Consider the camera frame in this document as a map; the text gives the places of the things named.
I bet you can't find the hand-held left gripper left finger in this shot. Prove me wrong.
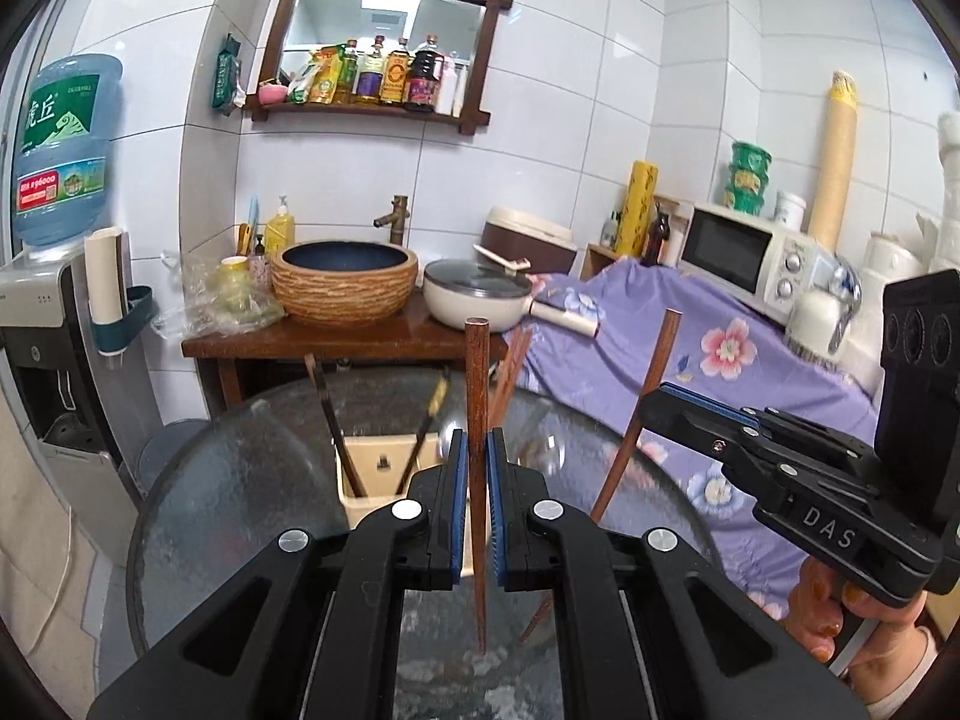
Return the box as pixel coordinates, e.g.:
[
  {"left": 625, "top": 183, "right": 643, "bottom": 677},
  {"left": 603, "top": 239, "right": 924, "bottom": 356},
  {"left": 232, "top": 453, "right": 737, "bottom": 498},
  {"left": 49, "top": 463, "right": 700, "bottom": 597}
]
[{"left": 86, "top": 427, "right": 471, "bottom": 720}]

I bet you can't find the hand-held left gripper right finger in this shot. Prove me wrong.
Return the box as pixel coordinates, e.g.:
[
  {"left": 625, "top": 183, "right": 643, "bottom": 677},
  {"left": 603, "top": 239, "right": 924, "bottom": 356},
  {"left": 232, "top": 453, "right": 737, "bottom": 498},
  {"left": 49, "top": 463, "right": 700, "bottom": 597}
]
[{"left": 487, "top": 427, "right": 869, "bottom": 720}]

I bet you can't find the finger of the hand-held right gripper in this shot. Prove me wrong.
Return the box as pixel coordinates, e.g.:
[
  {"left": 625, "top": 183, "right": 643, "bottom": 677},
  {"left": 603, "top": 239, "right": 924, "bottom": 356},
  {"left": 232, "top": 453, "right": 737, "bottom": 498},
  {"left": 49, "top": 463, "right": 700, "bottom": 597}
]
[
  {"left": 637, "top": 388, "right": 766, "bottom": 466},
  {"left": 660, "top": 382, "right": 766, "bottom": 422}
]

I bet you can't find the beige plastic utensil holder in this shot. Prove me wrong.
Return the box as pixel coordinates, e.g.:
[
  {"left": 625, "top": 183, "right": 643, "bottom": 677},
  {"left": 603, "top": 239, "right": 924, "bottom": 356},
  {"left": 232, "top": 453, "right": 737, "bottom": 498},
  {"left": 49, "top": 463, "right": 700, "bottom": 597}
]
[{"left": 335, "top": 433, "right": 470, "bottom": 533}]

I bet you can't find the black chopstick with gold band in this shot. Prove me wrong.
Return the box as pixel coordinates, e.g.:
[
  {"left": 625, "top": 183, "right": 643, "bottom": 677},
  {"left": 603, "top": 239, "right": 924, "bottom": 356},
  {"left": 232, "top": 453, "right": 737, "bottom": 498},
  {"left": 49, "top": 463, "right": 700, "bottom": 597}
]
[
  {"left": 304, "top": 355, "right": 368, "bottom": 497},
  {"left": 395, "top": 369, "right": 453, "bottom": 494}
]

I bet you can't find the person's right forearm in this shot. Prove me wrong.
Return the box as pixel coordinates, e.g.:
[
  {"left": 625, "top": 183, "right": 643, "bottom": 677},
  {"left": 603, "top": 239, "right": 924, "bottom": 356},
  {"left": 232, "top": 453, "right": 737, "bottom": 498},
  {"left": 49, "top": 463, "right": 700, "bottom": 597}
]
[{"left": 847, "top": 626, "right": 942, "bottom": 713}]

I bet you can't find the person's right hand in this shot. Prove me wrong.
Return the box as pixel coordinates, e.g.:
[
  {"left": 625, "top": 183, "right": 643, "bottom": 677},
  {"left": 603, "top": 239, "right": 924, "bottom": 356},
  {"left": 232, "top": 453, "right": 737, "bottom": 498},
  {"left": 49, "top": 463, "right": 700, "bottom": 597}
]
[{"left": 786, "top": 556, "right": 937, "bottom": 667}]

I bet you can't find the purple floral cloth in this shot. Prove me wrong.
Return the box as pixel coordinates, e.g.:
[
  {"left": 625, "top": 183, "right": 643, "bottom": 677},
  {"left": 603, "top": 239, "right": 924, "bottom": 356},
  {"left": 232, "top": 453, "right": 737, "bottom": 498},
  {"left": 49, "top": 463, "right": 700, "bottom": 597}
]
[{"left": 495, "top": 255, "right": 886, "bottom": 623}]

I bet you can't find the white thermos jug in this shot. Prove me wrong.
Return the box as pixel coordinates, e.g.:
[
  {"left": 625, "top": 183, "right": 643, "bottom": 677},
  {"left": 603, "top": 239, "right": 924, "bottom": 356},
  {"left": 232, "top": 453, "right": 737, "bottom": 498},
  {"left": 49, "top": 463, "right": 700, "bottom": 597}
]
[{"left": 784, "top": 255, "right": 860, "bottom": 361}]

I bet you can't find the white microwave oven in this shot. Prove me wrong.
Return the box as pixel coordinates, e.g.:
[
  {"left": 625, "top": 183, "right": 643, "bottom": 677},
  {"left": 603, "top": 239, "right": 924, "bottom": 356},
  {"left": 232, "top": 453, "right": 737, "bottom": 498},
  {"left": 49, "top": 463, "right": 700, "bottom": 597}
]
[{"left": 679, "top": 202, "right": 841, "bottom": 316}]

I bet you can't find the brown glass bottle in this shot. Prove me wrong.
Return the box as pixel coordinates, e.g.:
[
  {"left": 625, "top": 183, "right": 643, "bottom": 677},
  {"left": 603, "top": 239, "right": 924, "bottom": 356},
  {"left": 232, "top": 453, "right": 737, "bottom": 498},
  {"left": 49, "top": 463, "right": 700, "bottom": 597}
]
[{"left": 643, "top": 211, "right": 670, "bottom": 265}]

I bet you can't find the wooden shelf box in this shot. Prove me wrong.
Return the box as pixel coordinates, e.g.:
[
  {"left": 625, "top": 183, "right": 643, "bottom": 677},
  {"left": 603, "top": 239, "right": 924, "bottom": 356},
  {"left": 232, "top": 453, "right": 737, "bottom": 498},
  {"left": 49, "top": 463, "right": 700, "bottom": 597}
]
[{"left": 581, "top": 195, "right": 695, "bottom": 278}]

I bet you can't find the yellow roll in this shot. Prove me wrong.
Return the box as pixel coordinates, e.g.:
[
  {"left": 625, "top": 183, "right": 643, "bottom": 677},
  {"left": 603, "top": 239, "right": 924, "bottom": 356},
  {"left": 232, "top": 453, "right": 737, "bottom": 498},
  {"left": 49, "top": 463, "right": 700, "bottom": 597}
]
[{"left": 615, "top": 160, "right": 661, "bottom": 260}]

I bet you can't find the white pan with lid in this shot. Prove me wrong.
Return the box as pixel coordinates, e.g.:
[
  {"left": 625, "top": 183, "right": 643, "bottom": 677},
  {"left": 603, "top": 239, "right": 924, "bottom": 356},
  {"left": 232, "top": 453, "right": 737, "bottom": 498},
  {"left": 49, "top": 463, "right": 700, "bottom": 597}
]
[{"left": 424, "top": 259, "right": 601, "bottom": 338}]

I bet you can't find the stack of white containers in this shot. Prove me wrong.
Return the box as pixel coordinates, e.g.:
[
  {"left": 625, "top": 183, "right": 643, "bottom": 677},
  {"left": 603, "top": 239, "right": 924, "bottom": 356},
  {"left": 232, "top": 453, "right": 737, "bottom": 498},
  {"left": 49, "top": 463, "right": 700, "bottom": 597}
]
[{"left": 859, "top": 112, "right": 960, "bottom": 391}]

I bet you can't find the wooden counter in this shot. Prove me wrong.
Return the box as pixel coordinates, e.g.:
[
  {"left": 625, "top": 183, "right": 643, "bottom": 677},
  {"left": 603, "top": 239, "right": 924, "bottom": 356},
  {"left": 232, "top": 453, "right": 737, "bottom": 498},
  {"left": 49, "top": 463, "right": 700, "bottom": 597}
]
[{"left": 181, "top": 292, "right": 511, "bottom": 417}]

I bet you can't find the brown and white rice cooker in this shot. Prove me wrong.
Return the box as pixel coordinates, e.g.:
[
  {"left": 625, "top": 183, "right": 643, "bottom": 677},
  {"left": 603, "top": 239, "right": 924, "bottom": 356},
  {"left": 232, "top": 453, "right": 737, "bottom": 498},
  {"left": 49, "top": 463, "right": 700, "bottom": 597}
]
[{"left": 484, "top": 206, "right": 578, "bottom": 275}]

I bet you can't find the white rice paddle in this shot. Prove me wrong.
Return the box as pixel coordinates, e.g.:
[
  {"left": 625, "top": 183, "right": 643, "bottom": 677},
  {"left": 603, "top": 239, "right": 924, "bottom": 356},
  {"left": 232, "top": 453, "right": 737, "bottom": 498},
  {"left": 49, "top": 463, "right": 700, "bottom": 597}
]
[{"left": 472, "top": 244, "right": 531, "bottom": 272}]

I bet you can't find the woven-look wash basin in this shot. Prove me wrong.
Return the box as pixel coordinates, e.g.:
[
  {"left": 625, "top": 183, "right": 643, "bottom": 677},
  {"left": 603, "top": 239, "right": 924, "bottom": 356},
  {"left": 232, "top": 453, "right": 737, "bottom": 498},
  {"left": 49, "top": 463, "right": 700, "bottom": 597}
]
[{"left": 270, "top": 240, "right": 419, "bottom": 327}]

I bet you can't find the tall stack of paper cups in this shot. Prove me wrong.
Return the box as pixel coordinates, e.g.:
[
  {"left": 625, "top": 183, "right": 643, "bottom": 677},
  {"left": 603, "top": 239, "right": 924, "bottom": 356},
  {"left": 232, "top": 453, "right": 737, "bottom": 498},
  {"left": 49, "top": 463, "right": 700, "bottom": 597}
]
[{"left": 806, "top": 71, "right": 860, "bottom": 252}]

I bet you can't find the grey trash bin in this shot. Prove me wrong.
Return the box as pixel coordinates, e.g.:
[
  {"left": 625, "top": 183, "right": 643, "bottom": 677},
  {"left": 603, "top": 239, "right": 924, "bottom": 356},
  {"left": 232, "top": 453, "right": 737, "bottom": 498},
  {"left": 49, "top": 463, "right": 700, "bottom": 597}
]
[{"left": 139, "top": 420, "right": 218, "bottom": 496}]

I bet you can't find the bronze faucet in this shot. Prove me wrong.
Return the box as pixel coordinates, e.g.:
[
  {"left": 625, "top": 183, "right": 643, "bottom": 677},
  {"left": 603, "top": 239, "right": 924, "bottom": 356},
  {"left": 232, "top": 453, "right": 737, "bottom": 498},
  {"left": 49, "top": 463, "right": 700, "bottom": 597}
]
[{"left": 373, "top": 196, "right": 410, "bottom": 245}]

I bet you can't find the clear plastic bag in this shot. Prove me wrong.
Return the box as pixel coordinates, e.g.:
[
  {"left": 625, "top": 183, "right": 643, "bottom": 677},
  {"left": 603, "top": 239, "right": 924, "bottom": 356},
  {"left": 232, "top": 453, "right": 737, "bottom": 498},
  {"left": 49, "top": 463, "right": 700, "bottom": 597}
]
[{"left": 154, "top": 251, "right": 286, "bottom": 338}]

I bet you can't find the yellow soap pump bottle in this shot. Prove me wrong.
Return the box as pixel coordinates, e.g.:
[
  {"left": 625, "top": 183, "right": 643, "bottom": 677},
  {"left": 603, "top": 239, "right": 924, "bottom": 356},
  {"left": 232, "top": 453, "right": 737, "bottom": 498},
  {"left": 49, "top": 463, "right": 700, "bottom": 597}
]
[{"left": 262, "top": 196, "right": 296, "bottom": 256}]

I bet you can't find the teal cup holder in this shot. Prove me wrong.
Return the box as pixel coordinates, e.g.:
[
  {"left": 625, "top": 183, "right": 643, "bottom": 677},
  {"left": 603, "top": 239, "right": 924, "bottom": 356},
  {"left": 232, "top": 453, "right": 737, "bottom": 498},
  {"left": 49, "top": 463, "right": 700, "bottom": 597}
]
[{"left": 94, "top": 285, "right": 160, "bottom": 357}]

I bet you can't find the white bottle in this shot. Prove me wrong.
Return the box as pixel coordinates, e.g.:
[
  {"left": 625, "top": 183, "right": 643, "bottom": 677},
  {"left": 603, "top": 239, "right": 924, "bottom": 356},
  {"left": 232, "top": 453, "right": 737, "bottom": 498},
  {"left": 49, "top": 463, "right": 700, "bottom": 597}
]
[{"left": 436, "top": 52, "right": 470, "bottom": 117}]

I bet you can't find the beige cloth curtain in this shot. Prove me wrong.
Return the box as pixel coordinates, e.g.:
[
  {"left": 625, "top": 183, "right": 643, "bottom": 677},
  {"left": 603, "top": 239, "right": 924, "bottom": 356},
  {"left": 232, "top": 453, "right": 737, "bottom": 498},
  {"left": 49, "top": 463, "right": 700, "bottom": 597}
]
[{"left": 0, "top": 382, "right": 98, "bottom": 653}]

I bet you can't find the dark soy sauce bottle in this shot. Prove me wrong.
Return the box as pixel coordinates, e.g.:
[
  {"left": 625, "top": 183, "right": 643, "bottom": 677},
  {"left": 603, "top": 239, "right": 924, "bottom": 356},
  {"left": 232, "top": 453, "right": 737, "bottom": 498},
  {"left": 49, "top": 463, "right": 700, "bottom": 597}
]
[{"left": 405, "top": 34, "right": 443, "bottom": 112}]

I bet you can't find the grey water dispenser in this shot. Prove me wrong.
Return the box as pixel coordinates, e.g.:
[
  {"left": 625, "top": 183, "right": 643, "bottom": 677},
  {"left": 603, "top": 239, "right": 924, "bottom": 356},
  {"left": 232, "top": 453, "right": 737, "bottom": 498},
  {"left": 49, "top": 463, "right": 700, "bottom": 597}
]
[{"left": 0, "top": 247, "right": 143, "bottom": 563}]

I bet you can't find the white paper cup stack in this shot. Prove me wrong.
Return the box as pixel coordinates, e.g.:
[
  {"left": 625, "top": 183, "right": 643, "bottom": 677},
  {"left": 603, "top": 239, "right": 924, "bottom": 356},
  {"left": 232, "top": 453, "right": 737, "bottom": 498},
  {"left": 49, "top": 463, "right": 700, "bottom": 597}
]
[{"left": 84, "top": 226, "right": 125, "bottom": 320}]

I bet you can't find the amber sauce bottle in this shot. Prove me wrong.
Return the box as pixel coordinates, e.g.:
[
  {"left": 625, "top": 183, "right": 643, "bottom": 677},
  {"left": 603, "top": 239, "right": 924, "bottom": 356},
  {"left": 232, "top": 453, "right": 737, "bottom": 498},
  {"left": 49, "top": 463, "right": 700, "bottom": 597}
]
[{"left": 381, "top": 37, "right": 412, "bottom": 106}]

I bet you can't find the purple label bottle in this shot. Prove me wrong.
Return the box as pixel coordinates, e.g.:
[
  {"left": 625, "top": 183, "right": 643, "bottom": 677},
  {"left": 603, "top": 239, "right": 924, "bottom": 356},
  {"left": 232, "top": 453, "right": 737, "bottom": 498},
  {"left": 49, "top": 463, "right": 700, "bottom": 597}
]
[{"left": 355, "top": 35, "right": 387, "bottom": 104}]

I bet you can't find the green oil bottle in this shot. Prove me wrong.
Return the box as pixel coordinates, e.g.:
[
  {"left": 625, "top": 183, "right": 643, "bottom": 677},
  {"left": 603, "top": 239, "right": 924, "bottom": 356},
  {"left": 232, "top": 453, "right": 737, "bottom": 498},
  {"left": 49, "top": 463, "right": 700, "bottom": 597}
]
[{"left": 334, "top": 40, "right": 359, "bottom": 104}]

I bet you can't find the green hanging packet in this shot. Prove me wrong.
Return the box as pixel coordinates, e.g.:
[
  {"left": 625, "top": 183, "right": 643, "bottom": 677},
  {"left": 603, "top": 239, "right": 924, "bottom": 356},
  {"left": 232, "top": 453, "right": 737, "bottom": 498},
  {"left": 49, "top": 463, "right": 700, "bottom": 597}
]
[{"left": 210, "top": 34, "right": 242, "bottom": 115}]

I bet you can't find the wooden framed mirror shelf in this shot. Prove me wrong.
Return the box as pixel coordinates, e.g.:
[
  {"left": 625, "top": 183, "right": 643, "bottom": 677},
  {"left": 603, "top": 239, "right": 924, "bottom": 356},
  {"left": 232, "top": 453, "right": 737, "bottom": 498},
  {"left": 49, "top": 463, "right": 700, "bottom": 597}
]
[{"left": 241, "top": 0, "right": 515, "bottom": 137}]

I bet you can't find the blue water jug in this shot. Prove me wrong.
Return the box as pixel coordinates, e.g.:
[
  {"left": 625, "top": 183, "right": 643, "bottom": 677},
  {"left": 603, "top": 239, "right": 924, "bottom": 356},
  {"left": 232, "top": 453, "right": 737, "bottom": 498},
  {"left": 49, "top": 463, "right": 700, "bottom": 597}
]
[{"left": 11, "top": 54, "right": 125, "bottom": 248}]

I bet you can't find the white cable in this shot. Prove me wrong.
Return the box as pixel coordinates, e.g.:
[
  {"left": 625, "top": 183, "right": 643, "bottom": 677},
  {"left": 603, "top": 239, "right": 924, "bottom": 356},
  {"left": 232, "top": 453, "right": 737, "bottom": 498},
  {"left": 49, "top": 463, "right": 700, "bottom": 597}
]
[{"left": 22, "top": 502, "right": 76, "bottom": 653}]

